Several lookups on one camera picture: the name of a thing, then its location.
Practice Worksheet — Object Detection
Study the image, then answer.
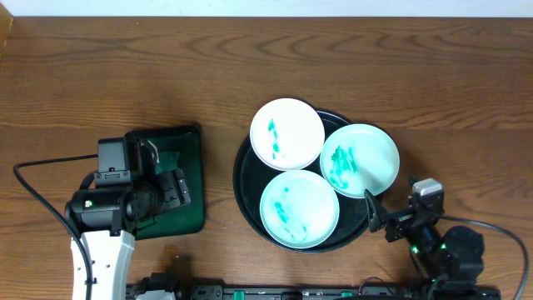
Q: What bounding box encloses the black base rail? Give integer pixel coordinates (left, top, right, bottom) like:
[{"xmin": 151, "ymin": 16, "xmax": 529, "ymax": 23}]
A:
[{"xmin": 125, "ymin": 273, "xmax": 501, "ymax": 300}]

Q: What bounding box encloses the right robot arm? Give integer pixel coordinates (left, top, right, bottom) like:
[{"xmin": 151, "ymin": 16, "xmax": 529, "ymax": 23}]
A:
[{"xmin": 364, "ymin": 189, "xmax": 485, "ymax": 285}]

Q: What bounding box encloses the green rectangular sponge tray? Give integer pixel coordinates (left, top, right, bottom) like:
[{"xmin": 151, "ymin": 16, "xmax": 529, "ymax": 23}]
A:
[{"xmin": 126, "ymin": 125, "xmax": 205, "ymax": 240}]

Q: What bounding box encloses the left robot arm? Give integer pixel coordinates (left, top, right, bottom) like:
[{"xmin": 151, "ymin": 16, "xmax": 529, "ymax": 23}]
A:
[{"xmin": 65, "ymin": 167, "xmax": 204, "ymax": 299}]

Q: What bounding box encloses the round black tray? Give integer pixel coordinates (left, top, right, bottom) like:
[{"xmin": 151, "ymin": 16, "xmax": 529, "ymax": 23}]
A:
[{"xmin": 232, "ymin": 108, "xmax": 386, "ymax": 254}]

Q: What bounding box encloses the green yellow sponge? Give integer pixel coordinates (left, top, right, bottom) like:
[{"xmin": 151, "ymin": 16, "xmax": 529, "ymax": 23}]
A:
[{"xmin": 155, "ymin": 152, "xmax": 180, "ymax": 175}]

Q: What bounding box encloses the pink plate with green stain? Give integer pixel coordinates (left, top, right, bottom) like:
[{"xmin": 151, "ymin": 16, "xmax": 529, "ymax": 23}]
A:
[{"xmin": 249, "ymin": 98, "xmax": 326, "ymax": 171}]

